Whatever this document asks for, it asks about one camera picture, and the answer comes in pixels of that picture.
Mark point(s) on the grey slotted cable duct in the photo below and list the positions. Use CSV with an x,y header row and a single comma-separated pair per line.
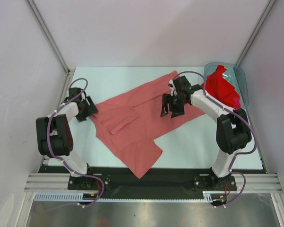
x,y
87,197

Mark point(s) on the aluminium corner post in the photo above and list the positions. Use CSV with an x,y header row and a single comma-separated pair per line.
x,y
47,34
255,32

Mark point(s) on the left aluminium corner post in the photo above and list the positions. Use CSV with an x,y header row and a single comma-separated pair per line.
x,y
47,34

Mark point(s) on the salmon pink t shirt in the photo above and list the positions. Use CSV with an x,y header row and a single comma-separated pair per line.
x,y
129,123

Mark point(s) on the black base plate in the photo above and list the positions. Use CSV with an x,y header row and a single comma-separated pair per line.
x,y
98,171

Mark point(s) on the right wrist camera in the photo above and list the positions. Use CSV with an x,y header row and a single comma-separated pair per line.
x,y
173,88

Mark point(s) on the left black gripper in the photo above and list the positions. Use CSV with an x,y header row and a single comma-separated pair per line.
x,y
91,109

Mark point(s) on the clear blue plastic bin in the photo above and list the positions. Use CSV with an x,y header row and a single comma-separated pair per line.
x,y
234,75

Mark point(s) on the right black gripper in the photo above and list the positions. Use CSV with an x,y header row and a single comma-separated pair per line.
x,y
166,99

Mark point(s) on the bright red t shirt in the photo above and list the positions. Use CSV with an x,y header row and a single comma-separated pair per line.
x,y
220,88

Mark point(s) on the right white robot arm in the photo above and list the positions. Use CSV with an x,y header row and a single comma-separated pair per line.
x,y
233,131

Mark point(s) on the magenta pink garment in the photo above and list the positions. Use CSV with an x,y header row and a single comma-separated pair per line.
x,y
236,103

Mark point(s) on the right aluminium corner post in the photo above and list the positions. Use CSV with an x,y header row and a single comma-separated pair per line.
x,y
255,32

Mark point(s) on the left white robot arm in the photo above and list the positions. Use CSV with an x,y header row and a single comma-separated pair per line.
x,y
54,138

